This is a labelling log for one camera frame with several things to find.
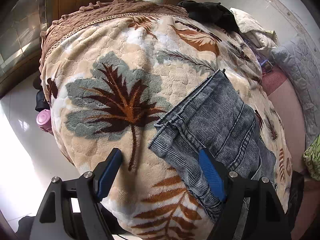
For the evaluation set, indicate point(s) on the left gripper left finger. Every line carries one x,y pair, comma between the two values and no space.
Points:
70,209

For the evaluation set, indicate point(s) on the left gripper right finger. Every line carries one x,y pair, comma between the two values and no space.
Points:
265,219

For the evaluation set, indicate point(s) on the grey washed denim pants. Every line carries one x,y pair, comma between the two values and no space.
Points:
212,117

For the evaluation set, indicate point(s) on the green patterned folded blanket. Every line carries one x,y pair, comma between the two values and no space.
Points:
311,158

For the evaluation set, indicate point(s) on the pink round bottle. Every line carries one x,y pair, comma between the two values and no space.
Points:
43,120

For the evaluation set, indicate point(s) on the pink padded headboard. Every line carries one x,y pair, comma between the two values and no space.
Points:
281,93

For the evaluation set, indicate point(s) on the purple package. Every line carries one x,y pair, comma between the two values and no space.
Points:
265,65

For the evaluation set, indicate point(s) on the leaf pattern quilted bedspread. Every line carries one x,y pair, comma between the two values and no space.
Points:
115,107

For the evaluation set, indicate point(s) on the grey quilted pillow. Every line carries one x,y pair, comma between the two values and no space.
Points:
295,59

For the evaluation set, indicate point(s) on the cream pillow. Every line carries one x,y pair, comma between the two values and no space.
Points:
263,40

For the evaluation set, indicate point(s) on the black garment left side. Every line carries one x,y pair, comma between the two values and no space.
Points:
211,13

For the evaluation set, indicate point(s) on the stained glass wooden door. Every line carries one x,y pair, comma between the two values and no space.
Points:
132,30

